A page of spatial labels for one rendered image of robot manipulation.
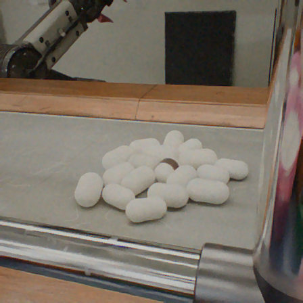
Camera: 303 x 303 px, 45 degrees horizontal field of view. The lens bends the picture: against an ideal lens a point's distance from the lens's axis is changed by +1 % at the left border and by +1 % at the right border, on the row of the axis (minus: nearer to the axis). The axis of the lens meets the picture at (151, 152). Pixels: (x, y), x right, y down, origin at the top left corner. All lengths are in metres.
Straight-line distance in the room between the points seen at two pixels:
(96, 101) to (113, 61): 2.15
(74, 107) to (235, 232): 0.34
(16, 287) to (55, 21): 0.85
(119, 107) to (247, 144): 0.19
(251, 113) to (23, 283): 0.35
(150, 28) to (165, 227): 2.29
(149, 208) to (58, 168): 0.14
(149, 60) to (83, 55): 0.52
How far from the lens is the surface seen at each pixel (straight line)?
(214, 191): 0.30
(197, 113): 0.49
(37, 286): 0.22
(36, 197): 0.35
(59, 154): 0.43
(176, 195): 0.30
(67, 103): 0.56
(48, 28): 0.99
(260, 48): 2.37
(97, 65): 2.76
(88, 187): 0.31
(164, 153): 0.36
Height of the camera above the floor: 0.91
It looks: 25 degrees down
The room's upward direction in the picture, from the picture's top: 3 degrees counter-clockwise
